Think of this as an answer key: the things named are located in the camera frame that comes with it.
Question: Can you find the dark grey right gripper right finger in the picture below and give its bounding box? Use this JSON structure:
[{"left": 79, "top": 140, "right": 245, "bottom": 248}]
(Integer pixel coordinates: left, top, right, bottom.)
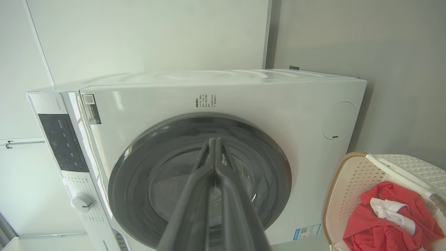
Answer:
[{"left": 214, "top": 138, "right": 273, "bottom": 251}]

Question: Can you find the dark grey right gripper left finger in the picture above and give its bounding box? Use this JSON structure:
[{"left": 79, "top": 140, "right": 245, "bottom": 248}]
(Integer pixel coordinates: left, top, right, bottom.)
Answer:
[{"left": 157, "top": 138, "right": 216, "bottom": 251}]

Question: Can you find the cream perforated laundry basket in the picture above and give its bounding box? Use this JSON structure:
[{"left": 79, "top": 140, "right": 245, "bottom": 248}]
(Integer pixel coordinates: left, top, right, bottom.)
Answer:
[{"left": 321, "top": 152, "right": 446, "bottom": 251}]

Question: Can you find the round dark washing machine door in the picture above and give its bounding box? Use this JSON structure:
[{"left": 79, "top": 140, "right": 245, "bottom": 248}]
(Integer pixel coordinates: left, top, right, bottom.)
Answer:
[{"left": 108, "top": 113, "right": 292, "bottom": 250}]

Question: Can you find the blue energy label sticker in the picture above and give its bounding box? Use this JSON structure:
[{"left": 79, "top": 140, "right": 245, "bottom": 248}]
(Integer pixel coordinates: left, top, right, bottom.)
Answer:
[{"left": 293, "top": 223, "right": 322, "bottom": 241}]

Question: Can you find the white washing machine knob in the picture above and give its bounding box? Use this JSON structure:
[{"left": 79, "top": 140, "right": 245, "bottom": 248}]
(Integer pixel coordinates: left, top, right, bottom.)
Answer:
[{"left": 71, "top": 192, "right": 94, "bottom": 213}]

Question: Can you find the white front-load washing machine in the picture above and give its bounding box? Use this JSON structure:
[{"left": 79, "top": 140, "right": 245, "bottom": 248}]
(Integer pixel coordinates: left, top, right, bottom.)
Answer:
[{"left": 27, "top": 69, "right": 367, "bottom": 251}]

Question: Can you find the red garment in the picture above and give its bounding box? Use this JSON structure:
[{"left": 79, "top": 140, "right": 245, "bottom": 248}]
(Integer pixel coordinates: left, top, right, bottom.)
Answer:
[{"left": 343, "top": 181, "right": 445, "bottom": 251}]

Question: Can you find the round white filter cover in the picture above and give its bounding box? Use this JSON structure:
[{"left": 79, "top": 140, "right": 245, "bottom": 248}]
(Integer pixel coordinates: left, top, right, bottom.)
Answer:
[{"left": 322, "top": 101, "right": 357, "bottom": 140}]

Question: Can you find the black QR code sticker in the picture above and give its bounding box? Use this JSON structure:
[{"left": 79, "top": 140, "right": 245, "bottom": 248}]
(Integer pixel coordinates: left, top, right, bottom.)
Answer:
[{"left": 82, "top": 94, "right": 102, "bottom": 125}]

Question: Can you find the black washing machine control panel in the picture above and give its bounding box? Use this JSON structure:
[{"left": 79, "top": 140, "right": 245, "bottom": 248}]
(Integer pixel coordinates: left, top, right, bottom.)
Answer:
[{"left": 38, "top": 114, "right": 89, "bottom": 173}]

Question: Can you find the white garment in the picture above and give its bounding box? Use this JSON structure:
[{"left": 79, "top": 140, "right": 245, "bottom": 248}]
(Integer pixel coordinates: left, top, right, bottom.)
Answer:
[{"left": 369, "top": 197, "right": 416, "bottom": 237}]

